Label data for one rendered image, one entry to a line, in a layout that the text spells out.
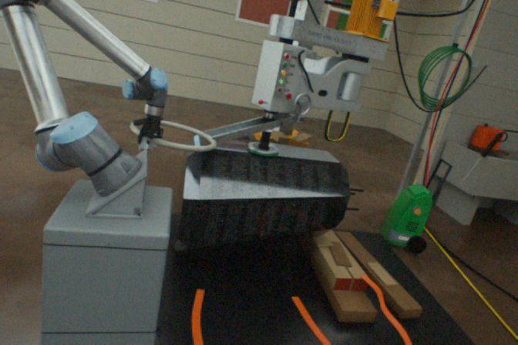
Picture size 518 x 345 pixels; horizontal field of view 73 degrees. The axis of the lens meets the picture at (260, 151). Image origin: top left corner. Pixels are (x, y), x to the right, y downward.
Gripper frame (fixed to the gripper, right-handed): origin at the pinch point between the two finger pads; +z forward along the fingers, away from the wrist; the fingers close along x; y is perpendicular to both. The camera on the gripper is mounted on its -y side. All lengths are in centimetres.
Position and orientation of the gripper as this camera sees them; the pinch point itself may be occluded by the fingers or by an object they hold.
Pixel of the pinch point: (143, 149)
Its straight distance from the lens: 193.3
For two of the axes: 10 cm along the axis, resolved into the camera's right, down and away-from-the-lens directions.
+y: 8.7, 3.4, -3.5
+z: -2.6, 9.3, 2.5
